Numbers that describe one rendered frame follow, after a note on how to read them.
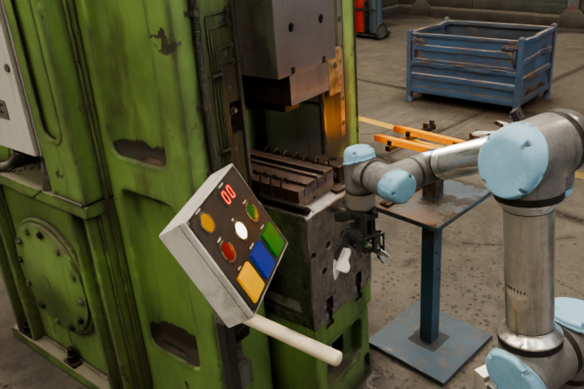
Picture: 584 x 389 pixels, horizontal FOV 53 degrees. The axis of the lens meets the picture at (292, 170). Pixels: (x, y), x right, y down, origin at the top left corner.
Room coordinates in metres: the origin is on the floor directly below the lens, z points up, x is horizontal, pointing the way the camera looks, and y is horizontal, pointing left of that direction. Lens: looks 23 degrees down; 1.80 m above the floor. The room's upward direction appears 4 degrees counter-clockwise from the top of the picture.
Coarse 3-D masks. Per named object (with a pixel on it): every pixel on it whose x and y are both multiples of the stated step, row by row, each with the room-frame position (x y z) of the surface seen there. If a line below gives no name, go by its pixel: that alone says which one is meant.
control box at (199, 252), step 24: (216, 192) 1.33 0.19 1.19; (240, 192) 1.41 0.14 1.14; (192, 216) 1.19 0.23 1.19; (216, 216) 1.26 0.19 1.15; (240, 216) 1.34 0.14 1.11; (264, 216) 1.43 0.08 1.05; (168, 240) 1.16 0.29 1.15; (192, 240) 1.15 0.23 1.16; (216, 240) 1.20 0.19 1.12; (240, 240) 1.27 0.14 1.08; (192, 264) 1.15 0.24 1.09; (216, 264) 1.14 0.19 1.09; (240, 264) 1.21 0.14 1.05; (216, 288) 1.14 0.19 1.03; (240, 288) 1.15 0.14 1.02; (264, 288) 1.22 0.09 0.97; (216, 312) 1.14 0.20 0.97; (240, 312) 1.13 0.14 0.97
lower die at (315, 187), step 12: (264, 156) 2.01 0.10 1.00; (276, 156) 2.02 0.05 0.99; (252, 168) 1.93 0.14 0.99; (264, 168) 1.92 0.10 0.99; (276, 168) 1.91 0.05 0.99; (288, 168) 1.88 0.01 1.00; (312, 168) 1.87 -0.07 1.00; (324, 168) 1.88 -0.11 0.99; (252, 180) 1.86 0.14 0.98; (264, 180) 1.85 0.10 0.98; (288, 180) 1.81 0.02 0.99; (300, 180) 1.80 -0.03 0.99; (312, 180) 1.79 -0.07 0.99; (324, 180) 1.84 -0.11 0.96; (264, 192) 1.82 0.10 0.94; (276, 192) 1.79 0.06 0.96; (288, 192) 1.76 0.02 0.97; (300, 192) 1.74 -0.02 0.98; (312, 192) 1.79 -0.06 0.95; (324, 192) 1.84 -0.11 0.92
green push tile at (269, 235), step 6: (264, 228) 1.39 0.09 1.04; (270, 228) 1.40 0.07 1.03; (264, 234) 1.36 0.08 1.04; (270, 234) 1.38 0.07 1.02; (276, 234) 1.41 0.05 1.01; (264, 240) 1.35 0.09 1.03; (270, 240) 1.37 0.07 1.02; (276, 240) 1.39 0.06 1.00; (270, 246) 1.35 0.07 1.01; (276, 246) 1.37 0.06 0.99; (282, 246) 1.40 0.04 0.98; (276, 252) 1.35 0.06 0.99
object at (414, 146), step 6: (378, 138) 2.15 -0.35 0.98; (384, 138) 2.13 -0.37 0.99; (390, 138) 2.12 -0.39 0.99; (396, 138) 2.11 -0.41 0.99; (396, 144) 2.09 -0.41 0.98; (402, 144) 2.07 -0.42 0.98; (408, 144) 2.05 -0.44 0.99; (414, 144) 2.04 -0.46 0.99; (420, 144) 2.03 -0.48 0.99; (420, 150) 2.01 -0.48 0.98
